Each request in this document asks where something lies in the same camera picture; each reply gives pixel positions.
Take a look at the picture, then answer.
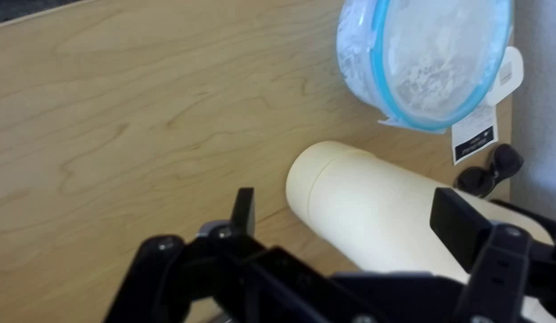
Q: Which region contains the black knobbed clamp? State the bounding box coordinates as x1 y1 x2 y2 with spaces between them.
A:
456 141 526 199

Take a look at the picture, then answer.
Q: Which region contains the cream cylindrical bottle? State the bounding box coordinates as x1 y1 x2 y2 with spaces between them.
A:
283 139 556 323

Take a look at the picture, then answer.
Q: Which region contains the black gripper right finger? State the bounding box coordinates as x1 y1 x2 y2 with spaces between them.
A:
429 186 556 323

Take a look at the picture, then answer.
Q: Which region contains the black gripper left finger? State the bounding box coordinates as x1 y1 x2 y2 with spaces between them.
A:
104 186 328 323

